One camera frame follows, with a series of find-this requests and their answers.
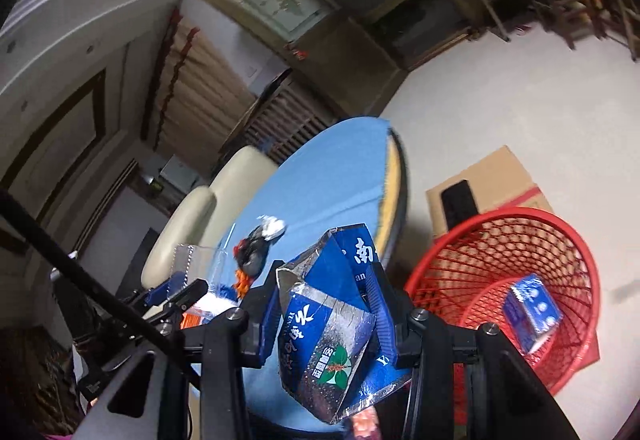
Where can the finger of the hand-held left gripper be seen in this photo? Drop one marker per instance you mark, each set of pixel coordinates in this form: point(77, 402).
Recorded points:
point(162, 289)
point(190, 292)

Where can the cream leather chair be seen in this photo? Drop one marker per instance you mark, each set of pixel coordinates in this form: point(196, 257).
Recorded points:
point(175, 230)
point(245, 174)

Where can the clear plastic wrapper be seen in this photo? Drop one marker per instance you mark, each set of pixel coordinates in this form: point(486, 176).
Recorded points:
point(197, 260)

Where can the black and red wrapper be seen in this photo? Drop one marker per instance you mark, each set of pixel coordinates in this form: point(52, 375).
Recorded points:
point(252, 255)

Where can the floral printed clothing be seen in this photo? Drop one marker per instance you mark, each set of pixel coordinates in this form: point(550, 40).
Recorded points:
point(365, 425)

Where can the red plastic basket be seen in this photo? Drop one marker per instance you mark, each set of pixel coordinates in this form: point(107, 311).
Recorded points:
point(480, 245)

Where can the wooden lattice screen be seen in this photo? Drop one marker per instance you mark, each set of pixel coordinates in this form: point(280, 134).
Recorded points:
point(285, 119)

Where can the white crumpled paper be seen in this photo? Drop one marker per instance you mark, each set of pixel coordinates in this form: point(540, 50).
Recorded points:
point(272, 227)

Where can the small blue box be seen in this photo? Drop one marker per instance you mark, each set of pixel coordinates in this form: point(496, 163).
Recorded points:
point(530, 315)

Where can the round wooden table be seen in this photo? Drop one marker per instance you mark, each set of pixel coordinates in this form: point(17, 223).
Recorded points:
point(395, 190)

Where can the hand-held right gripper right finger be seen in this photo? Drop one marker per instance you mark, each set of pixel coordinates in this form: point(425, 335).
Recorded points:
point(382, 317)

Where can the cardboard box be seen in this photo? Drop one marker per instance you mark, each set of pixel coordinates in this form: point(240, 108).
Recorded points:
point(505, 174)

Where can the blue tablecloth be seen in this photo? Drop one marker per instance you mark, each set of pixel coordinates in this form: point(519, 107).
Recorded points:
point(325, 180)

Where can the beige curtain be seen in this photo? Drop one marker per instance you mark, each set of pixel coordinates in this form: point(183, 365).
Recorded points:
point(200, 84)

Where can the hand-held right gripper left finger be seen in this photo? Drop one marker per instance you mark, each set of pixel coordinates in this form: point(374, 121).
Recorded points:
point(265, 317)

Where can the white appliance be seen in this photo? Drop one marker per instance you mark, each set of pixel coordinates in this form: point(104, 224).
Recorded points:
point(177, 169)

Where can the blue foil snack bag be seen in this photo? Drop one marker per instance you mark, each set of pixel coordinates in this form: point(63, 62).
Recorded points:
point(320, 335)

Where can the black phone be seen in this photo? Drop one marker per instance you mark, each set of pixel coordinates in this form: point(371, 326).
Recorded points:
point(459, 202)

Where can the white plastic wrapper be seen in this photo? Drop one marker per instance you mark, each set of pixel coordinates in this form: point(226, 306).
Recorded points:
point(215, 307)

